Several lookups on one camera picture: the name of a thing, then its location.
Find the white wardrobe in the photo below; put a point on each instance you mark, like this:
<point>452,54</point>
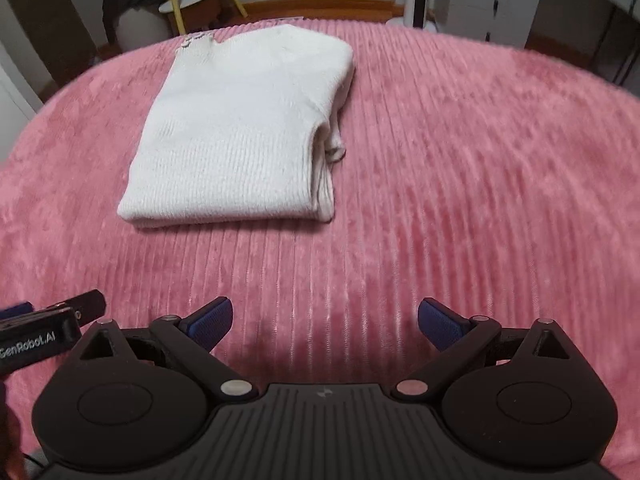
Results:
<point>15,100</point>

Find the white round bin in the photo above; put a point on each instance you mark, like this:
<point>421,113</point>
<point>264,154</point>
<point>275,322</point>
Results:
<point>142,30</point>

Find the brown door frame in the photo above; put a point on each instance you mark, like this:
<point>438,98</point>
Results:
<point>45,20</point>

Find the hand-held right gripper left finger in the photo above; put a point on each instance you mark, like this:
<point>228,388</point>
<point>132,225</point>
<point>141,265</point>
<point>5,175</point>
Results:
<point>212,320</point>

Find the white knit sweater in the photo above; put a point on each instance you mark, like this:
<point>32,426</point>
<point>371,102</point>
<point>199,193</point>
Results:
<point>235,130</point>

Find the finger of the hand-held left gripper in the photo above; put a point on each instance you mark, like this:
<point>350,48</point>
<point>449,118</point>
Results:
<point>87,305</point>
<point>15,309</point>

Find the pink ribbed blanket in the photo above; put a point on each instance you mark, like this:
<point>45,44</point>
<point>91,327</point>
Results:
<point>425,185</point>

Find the white drawer cabinet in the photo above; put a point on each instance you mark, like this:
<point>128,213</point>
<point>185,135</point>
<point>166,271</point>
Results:
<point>492,2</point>

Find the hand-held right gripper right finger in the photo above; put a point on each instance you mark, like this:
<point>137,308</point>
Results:
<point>440,322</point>

